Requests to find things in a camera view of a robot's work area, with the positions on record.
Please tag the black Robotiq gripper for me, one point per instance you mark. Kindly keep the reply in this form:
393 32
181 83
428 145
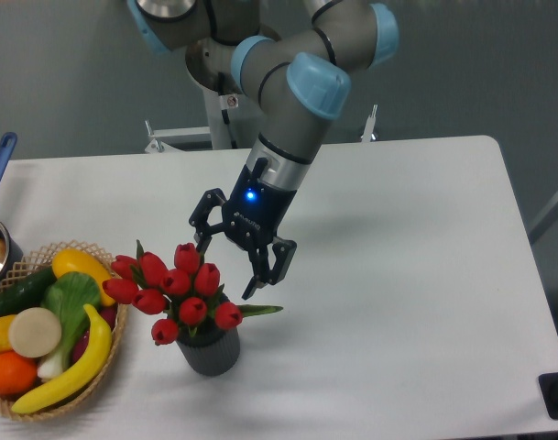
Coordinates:
250 218

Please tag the red tulip bouquet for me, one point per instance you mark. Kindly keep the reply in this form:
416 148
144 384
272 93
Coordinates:
190 295

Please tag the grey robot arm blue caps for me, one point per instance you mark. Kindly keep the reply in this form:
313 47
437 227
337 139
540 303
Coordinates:
299 83

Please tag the dark grey ribbed vase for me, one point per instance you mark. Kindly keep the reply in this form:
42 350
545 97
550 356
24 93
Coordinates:
211 351

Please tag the purple red vegetable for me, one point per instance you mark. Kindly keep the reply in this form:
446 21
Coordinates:
109 315

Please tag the yellow squash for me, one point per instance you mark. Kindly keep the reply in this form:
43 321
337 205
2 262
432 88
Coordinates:
75 260

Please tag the green bok choy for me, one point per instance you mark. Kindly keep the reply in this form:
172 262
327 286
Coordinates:
66 298

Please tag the yellow banana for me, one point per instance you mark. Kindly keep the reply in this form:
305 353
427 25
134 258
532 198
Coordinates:
78 375

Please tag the dark green cucumber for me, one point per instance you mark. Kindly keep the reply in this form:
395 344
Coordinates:
27 292

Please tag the woven wicker basket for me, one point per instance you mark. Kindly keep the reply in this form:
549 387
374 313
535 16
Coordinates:
37 260

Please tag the round beige disc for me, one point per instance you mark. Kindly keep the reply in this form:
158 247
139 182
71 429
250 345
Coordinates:
34 332

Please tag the orange fruit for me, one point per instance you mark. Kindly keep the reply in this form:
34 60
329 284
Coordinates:
17 374

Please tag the black device at table edge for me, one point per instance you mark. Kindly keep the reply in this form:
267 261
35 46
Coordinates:
549 387

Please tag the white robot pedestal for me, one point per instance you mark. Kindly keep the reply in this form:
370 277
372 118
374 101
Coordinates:
214 124

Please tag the white frame at right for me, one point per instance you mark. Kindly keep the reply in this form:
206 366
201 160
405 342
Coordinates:
543 220

